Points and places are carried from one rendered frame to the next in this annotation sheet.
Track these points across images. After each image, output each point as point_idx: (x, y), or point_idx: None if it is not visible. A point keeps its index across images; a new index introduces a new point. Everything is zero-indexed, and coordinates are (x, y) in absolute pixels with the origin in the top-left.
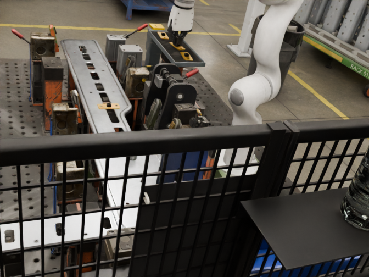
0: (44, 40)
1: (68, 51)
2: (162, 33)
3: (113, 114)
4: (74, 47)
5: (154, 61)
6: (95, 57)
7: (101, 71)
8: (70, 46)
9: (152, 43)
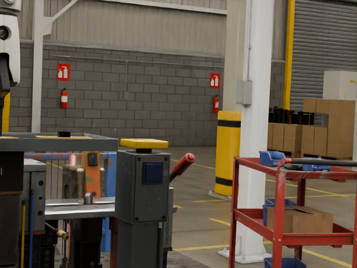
0: (69, 173)
1: (79, 198)
2: (62, 131)
3: None
4: (106, 200)
5: (124, 245)
6: (68, 208)
7: None
8: (108, 198)
9: (116, 185)
